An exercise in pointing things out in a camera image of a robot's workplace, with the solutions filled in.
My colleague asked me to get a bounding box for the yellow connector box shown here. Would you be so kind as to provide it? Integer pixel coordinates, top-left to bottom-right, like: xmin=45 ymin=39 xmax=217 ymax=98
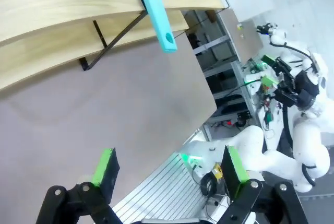
xmin=211 ymin=163 xmax=224 ymax=181

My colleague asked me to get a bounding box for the aluminium frame stand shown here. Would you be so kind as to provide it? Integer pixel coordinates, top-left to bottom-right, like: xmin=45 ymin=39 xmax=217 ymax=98
xmin=193 ymin=32 xmax=261 ymax=143

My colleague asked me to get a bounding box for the wooden shelf rack black frame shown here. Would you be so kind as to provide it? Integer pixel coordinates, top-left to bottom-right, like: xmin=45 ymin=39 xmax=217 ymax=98
xmin=0 ymin=0 xmax=230 ymax=91

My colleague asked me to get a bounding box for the coiled black cable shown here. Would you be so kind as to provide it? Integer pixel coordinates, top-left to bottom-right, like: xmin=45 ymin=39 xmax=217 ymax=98
xmin=199 ymin=172 xmax=219 ymax=197

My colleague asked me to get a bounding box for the grey-brown table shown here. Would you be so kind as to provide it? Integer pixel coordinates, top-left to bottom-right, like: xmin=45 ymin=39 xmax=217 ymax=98
xmin=218 ymin=8 xmax=264 ymax=63

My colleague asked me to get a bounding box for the ribbed aluminium base plate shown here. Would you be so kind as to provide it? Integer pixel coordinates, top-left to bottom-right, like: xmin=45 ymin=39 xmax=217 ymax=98
xmin=113 ymin=152 xmax=212 ymax=224

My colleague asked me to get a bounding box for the teal microfibre duster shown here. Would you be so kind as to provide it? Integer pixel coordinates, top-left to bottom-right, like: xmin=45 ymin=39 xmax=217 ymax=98
xmin=124 ymin=0 xmax=178 ymax=54

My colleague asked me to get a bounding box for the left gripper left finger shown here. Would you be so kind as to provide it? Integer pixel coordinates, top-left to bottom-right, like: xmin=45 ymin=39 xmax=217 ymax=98
xmin=35 ymin=147 xmax=123 ymax=224

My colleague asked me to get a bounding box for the white side table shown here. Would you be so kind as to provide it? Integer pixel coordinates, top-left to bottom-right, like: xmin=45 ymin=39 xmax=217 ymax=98
xmin=223 ymin=0 xmax=275 ymax=23

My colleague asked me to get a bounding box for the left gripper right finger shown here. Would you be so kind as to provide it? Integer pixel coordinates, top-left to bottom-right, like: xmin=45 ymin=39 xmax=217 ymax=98
xmin=219 ymin=145 xmax=310 ymax=224

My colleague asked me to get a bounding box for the black cable on robot arm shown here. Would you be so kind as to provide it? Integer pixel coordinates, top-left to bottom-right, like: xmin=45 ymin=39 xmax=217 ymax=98
xmin=270 ymin=40 xmax=318 ymax=73

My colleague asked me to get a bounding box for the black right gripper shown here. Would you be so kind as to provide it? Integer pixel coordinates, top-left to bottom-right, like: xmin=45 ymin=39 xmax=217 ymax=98
xmin=260 ymin=54 xmax=320 ymax=111

